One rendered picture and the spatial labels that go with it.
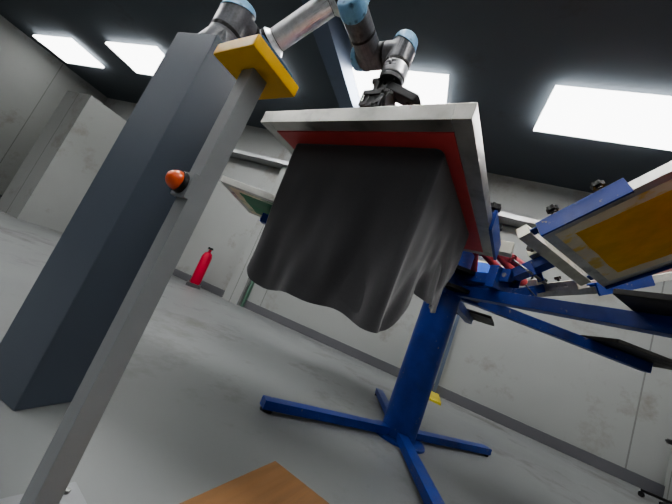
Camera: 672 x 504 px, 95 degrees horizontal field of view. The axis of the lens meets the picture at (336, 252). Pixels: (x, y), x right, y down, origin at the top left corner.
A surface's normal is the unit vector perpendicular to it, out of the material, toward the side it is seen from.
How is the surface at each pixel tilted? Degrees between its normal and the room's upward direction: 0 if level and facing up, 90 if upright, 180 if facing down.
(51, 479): 90
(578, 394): 90
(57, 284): 90
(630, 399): 90
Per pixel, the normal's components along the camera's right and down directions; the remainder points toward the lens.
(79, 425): 0.80, 0.22
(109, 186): -0.26, -0.28
